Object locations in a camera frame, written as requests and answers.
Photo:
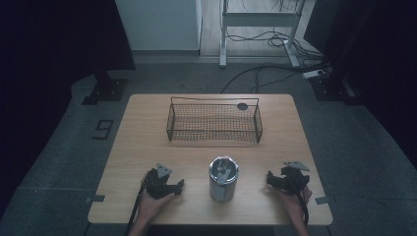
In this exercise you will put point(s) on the white power strip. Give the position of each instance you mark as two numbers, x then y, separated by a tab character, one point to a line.
314	73

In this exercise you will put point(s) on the person's left hand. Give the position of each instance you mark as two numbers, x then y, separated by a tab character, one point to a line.
151	205

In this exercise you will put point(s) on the white desk frame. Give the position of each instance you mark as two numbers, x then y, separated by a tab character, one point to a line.
259	19

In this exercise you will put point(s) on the black stand base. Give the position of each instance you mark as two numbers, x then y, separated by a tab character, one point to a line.
106	90
332	88

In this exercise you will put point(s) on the grey tape strip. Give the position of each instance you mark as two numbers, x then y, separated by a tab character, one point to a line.
322	200
95	198

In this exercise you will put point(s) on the dark curtain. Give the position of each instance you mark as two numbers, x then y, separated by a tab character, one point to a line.
373	65
49	65

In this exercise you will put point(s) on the white wall panel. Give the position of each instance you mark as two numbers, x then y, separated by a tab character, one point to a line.
159	24

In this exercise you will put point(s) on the black round table grommet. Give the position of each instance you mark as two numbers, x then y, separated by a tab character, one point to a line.
242	106

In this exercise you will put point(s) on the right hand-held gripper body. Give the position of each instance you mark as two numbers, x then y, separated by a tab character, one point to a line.
293	178

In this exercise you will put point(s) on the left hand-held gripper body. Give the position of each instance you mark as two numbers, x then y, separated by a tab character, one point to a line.
156	183

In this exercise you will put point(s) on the person's right hand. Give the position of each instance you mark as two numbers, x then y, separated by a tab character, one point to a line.
293	205

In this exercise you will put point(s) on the silver metal can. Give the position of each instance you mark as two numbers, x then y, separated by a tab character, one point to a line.
223	188

